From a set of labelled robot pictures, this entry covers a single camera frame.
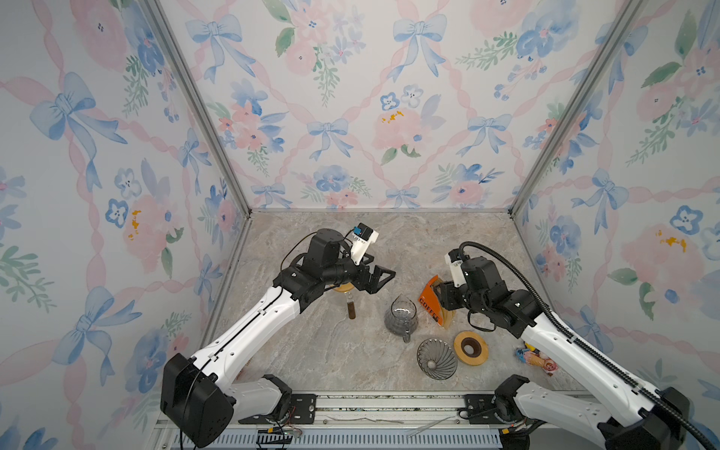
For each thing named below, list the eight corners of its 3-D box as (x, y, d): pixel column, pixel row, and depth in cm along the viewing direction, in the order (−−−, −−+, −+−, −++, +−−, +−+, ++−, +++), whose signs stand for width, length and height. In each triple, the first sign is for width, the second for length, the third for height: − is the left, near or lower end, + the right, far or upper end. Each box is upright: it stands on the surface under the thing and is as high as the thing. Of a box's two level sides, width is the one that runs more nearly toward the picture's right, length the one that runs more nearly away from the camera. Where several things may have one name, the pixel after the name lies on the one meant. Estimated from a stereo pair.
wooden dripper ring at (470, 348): (457, 366, 83) (459, 363, 81) (451, 334, 89) (453, 331, 87) (489, 366, 83) (492, 363, 81) (481, 334, 89) (484, 331, 87)
